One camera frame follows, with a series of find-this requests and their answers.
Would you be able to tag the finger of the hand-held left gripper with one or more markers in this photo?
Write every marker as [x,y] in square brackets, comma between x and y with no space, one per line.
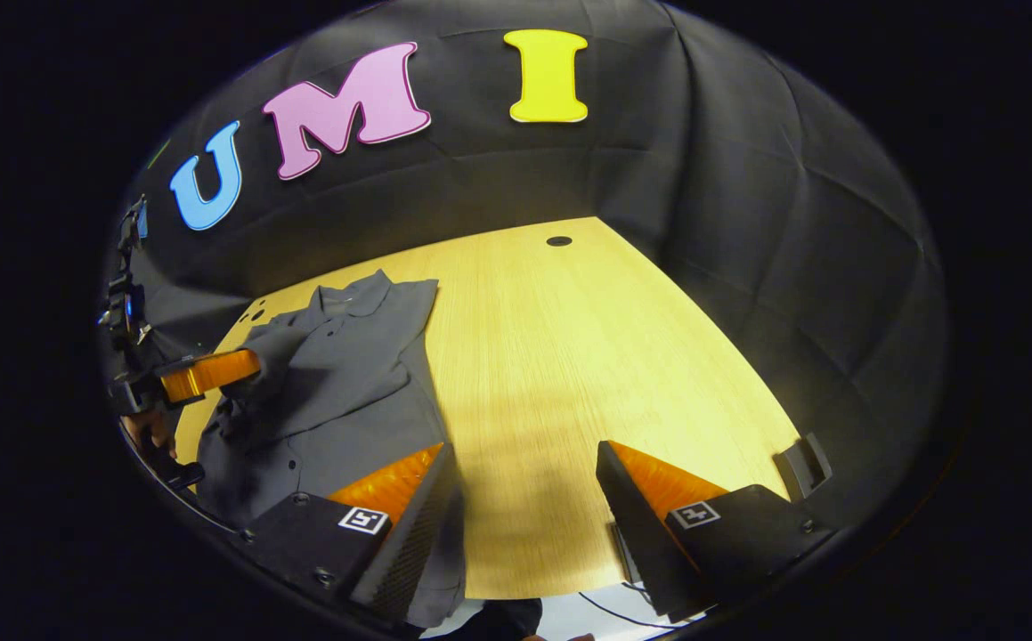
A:
[208,372]

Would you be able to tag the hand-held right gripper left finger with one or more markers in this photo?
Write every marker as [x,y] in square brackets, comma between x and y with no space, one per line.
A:
[413,543]

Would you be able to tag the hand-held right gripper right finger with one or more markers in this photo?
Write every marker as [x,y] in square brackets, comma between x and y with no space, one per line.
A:
[640,534]

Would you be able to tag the grey shirt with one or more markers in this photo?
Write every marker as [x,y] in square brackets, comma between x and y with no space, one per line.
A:
[346,374]

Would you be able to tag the person's dark clothing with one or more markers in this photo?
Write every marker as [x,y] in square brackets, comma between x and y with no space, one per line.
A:
[498,620]

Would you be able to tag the black backdrop cloth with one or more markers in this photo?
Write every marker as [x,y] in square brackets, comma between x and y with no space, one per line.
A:
[747,223]

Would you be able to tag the black table edge bracket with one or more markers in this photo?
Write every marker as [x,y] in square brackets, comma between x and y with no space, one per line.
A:
[805,463]

